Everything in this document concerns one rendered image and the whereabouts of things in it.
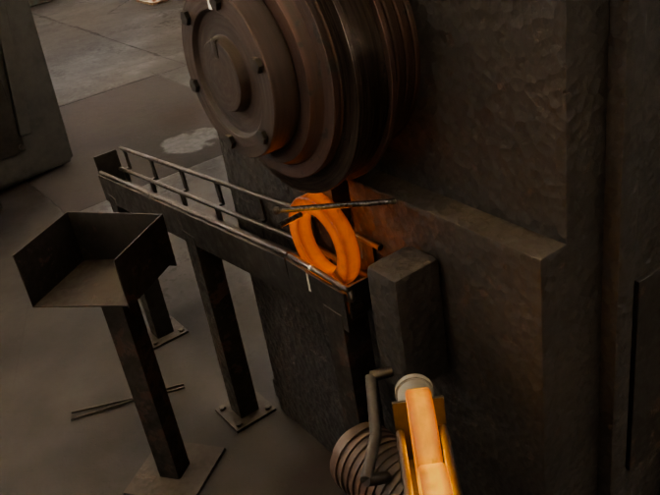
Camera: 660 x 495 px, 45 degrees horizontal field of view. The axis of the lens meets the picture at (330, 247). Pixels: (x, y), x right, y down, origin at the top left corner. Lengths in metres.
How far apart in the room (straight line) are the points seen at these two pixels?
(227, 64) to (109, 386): 1.52
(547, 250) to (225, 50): 0.57
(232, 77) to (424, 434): 0.62
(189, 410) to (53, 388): 0.50
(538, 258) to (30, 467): 1.66
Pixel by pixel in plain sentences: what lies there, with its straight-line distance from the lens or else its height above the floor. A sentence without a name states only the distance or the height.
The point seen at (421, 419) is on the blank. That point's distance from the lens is 1.03.
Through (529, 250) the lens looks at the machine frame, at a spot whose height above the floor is 0.87.
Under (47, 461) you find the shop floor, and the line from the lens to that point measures 2.42.
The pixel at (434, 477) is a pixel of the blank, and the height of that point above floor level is 0.80.
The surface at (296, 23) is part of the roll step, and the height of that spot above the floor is 1.20.
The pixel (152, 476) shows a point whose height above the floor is 0.01.
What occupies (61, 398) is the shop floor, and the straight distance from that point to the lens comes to 2.63.
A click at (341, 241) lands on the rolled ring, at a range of 1.41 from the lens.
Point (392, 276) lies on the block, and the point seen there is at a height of 0.80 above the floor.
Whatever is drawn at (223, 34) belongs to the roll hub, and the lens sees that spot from 1.29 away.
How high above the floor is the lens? 1.47
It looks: 29 degrees down
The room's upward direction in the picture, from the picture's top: 10 degrees counter-clockwise
